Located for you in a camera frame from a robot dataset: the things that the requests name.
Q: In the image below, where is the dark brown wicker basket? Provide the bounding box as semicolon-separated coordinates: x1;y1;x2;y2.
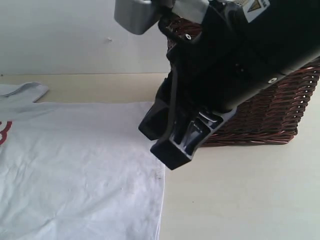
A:
164;14;320;148

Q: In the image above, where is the white t-shirt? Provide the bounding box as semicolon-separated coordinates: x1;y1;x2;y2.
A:
0;82;165;240

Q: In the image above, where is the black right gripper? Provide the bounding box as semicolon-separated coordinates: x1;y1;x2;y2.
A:
158;0;320;118

